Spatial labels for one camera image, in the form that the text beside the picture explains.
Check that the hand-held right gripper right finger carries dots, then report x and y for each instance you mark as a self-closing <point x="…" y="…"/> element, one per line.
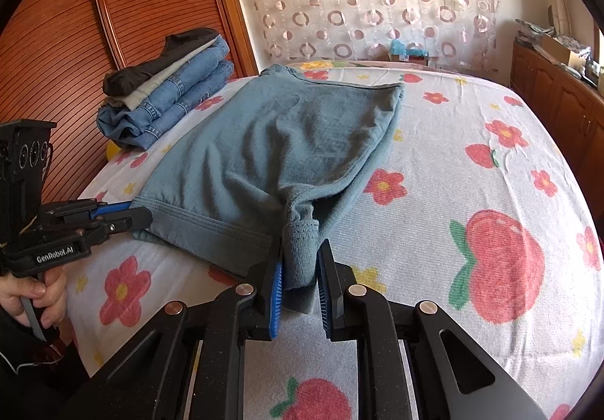
<point x="325" y="299"/>

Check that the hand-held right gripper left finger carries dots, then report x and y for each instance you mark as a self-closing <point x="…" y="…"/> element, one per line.
<point x="276" y="299"/>

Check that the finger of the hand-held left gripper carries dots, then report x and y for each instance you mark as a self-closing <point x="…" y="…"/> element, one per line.
<point x="115" y="208"/>
<point x="132" y="219"/>

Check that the blue-grey shorts pants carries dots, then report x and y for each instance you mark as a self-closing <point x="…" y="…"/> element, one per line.
<point x="264" y="141"/>

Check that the person's left forearm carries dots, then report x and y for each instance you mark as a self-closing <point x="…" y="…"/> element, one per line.
<point x="33" y="368"/>

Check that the person's left hand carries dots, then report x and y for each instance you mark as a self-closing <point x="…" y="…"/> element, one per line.
<point x="37" y="292"/>

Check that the folded light grey garment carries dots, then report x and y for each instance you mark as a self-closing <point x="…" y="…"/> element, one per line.
<point x="141" y="95"/>

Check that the folded black garment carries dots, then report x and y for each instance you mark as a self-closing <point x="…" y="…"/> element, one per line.
<point x="141" y="70"/>

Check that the folded blue jeans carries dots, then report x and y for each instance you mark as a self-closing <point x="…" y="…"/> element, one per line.
<point x="188" y="85"/>

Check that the floral strawberry bed sheet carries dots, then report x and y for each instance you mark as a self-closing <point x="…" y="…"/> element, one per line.
<point x="472" y="155"/>

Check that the blue tissue pack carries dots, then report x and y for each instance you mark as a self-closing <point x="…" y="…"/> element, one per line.
<point x="408" y="51"/>

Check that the long wooden cabinet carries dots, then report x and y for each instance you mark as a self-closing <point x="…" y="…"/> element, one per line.
<point x="557" y="94"/>

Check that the open cardboard box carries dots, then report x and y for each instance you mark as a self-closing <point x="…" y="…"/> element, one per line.
<point x="557" y="48"/>

